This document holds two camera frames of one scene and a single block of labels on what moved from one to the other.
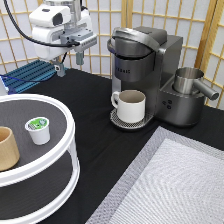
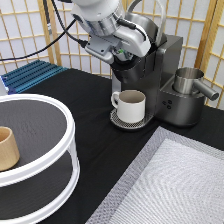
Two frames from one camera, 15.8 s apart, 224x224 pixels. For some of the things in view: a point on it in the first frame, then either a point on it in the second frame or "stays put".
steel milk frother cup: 186,82 stays put
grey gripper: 86,39 -> 125,41
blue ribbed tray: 26,76 stays put
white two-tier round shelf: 47,176 stays put
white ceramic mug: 130,104 stays put
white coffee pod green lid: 39,130 -> 121,51
